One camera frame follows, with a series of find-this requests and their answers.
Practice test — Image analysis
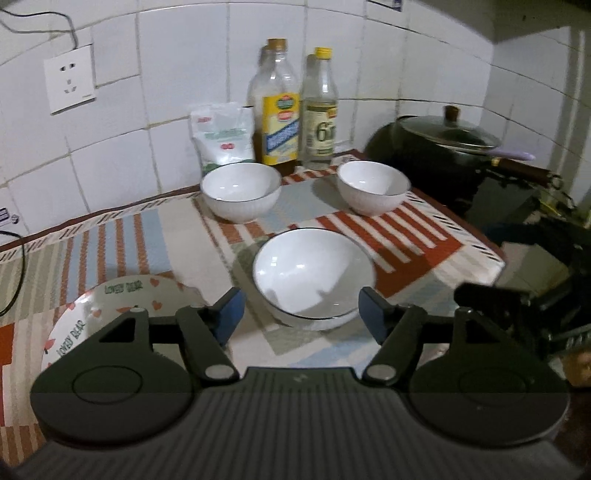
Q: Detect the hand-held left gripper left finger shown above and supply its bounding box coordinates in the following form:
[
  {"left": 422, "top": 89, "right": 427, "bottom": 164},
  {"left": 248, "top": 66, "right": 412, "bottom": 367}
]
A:
[{"left": 95, "top": 287, "right": 246, "bottom": 383}]

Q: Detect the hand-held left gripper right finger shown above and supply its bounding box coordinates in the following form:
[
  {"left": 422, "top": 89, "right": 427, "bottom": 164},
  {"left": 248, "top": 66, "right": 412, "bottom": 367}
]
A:
[{"left": 359, "top": 286, "right": 506, "bottom": 384}]

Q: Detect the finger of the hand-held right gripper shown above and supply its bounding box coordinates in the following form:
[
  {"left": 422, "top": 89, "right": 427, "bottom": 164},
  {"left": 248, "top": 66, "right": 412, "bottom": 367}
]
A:
[{"left": 454, "top": 281, "right": 534, "bottom": 333}]

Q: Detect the small white ribbed bowl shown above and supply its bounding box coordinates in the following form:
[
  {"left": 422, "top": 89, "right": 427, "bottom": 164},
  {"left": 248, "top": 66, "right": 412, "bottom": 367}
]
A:
[
  {"left": 336, "top": 161, "right": 411, "bottom": 217},
  {"left": 252, "top": 228, "right": 377, "bottom": 330}
]

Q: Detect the pink patterned plate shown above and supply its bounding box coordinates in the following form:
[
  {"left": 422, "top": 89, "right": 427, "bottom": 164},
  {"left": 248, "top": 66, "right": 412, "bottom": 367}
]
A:
[{"left": 41, "top": 274, "right": 211, "bottom": 374}]

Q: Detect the person's right hand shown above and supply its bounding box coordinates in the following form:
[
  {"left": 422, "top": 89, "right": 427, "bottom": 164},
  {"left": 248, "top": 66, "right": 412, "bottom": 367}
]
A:
[{"left": 564, "top": 351, "right": 591, "bottom": 387}]

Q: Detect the striped patchwork tablecloth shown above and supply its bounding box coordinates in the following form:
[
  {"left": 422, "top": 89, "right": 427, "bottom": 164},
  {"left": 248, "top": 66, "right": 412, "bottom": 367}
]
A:
[{"left": 0, "top": 150, "right": 506, "bottom": 448}]

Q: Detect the large white ribbed bowl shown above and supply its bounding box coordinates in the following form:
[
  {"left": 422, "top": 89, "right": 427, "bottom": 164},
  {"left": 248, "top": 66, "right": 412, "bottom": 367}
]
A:
[{"left": 200, "top": 162, "right": 282, "bottom": 223}]

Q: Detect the black wok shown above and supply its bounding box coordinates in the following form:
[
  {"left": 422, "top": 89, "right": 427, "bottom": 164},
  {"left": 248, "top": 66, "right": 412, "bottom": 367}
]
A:
[{"left": 364, "top": 117, "right": 561, "bottom": 222}]

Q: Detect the glass wok lid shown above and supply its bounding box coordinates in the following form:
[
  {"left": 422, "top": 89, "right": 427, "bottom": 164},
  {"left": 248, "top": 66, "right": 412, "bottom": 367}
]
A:
[{"left": 398, "top": 105, "right": 502, "bottom": 153}]

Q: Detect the white salt bag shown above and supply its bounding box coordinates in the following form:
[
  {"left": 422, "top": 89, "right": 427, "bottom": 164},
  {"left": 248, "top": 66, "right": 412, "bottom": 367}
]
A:
[{"left": 188, "top": 102, "right": 256, "bottom": 176}]

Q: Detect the cooking oil bottle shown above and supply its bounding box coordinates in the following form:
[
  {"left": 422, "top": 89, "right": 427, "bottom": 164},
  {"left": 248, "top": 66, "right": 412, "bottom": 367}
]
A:
[{"left": 248, "top": 38, "right": 302, "bottom": 167}]

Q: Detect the clear vinegar bottle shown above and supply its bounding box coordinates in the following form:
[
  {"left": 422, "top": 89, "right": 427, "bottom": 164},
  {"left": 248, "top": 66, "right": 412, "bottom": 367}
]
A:
[{"left": 301, "top": 47, "right": 340, "bottom": 170}]

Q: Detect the purple utensil handle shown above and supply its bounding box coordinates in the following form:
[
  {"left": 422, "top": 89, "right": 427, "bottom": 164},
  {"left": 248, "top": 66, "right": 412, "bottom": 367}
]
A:
[{"left": 462, "top": 148, "right": 536, "bottom": 162}]

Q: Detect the black rice cooker cord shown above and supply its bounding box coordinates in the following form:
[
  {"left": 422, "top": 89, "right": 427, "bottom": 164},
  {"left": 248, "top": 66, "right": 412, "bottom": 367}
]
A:
[{"left": 0, "top": 231, "right": 26, "bottom": 317}]

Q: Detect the white wall socket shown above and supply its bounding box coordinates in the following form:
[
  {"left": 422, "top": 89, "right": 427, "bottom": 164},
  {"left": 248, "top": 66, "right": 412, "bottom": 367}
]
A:
[{"left": 44, "top": 43, "right": 98, "bottom": 115}]

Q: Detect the thin black wall cable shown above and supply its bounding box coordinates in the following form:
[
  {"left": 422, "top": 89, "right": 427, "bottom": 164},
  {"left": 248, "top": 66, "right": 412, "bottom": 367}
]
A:
[{"left": 0, "top": 8, "right": 79, "bottom": 49}]

